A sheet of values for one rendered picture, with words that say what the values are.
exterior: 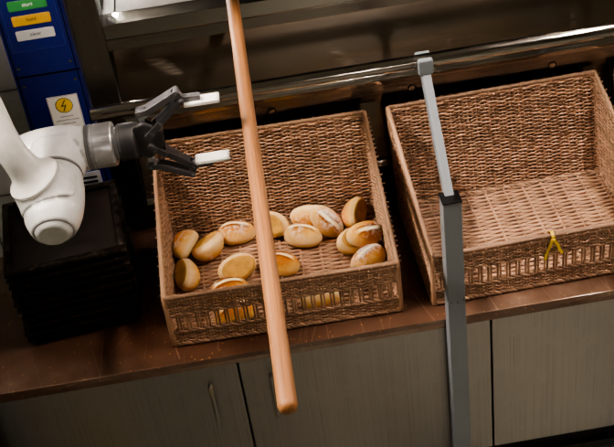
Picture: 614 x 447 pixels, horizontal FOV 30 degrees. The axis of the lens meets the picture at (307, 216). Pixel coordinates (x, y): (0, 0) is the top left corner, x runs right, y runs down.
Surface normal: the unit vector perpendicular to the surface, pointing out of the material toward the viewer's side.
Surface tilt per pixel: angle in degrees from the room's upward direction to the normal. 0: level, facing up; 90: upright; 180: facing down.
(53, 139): 11
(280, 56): 70
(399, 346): 90
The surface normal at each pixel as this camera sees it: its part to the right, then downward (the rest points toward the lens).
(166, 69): 0.07, 0.29
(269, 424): 0.12, 0.60
